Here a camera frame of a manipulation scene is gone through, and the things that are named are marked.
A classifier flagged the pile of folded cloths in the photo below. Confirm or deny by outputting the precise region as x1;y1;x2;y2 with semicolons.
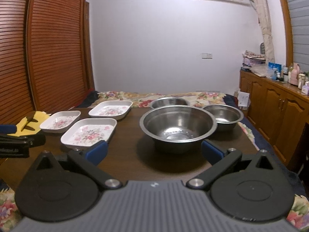
243;50;266;67

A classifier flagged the yellow Pikachu plush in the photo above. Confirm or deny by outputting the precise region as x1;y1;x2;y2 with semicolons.
9;111;50;137

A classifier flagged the white wall switch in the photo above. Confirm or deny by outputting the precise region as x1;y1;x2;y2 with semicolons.
201;53;213;59

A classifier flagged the pink thermos bottle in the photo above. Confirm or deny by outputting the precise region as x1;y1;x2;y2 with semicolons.
290;63;300;86

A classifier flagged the cream curtain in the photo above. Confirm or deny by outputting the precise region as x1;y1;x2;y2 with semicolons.
254;0;275;62

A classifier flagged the floral tray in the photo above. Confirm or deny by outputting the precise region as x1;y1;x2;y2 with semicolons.
60;118;117;150
88;101;133;120
40;111;81;134

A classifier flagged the blue box on cabinet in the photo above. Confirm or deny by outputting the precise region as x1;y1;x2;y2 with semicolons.
268;62;282;73

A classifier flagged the floral tray back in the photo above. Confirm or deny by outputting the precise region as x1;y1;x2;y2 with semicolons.
88;101;133;120

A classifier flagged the wooden louvered wardrobe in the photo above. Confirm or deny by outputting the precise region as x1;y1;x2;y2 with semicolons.
1;0;94;124

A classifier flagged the floral tray front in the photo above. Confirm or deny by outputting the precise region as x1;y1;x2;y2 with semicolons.
60;118;117;150

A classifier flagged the wooden sideboard cabinet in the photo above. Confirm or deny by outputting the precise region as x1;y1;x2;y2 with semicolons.
239;70;308;170

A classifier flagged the floral bed quilt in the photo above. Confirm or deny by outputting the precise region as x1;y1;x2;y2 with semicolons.
1;91;308;231

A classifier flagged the white paper bag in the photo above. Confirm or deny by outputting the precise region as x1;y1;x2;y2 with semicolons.
237;91;250;107

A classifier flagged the large steel bowl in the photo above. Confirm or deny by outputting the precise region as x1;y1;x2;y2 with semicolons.
139;105;217;154

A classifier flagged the black clothing on bed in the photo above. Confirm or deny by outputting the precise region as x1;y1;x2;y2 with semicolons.
78;91;99;108

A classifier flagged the grey window blind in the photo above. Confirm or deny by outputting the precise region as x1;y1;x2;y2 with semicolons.
287;0;309;72

